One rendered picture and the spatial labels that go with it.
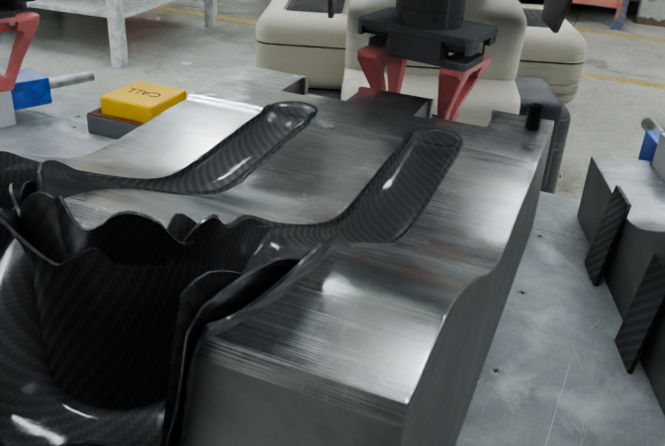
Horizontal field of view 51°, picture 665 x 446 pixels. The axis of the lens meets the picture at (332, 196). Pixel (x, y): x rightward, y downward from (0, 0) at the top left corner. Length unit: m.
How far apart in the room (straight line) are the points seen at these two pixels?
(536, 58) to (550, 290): 0.72
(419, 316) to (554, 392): 0.21
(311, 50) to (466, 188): 0.77
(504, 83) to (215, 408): 0.74
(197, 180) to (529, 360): 0.22
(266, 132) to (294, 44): 0.68
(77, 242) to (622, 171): 0.42
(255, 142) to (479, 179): 0.15
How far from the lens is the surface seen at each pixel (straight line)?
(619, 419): 0.42
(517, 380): 0.42
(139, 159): 0.45
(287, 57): 1.17
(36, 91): 0.76
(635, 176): 0.56
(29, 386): 0.30
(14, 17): 0.71
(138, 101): 0.69
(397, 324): 0.22
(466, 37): 0.56
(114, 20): 3.61
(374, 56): 0.59
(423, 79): 0.89
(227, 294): 0.21
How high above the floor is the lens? 1.07
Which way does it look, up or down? 27 degrees down
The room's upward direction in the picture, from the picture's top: 3 degrees clockwise
